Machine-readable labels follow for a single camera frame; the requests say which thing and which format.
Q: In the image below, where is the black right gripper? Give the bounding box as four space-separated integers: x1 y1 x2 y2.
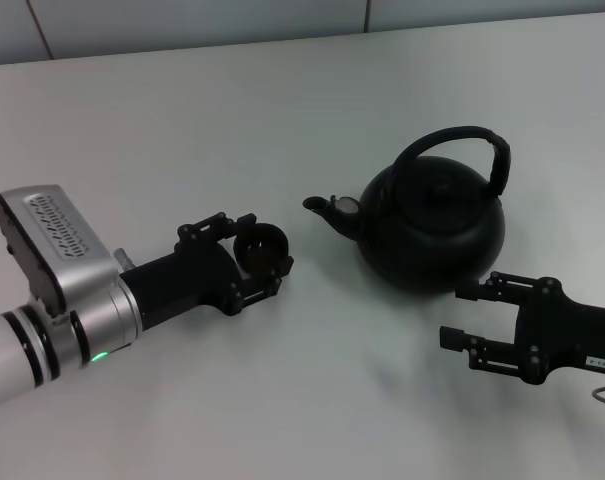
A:
438 271 605 387

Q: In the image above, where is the small dark teacup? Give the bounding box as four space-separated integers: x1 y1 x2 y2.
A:
233 223 288 276

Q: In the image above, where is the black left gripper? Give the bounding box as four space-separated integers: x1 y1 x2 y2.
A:
119 212 294 331

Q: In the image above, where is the black teapot with arched handle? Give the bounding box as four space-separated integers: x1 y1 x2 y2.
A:
302 124 512 295

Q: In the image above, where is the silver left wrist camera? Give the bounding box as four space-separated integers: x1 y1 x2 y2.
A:
0 184 119 317

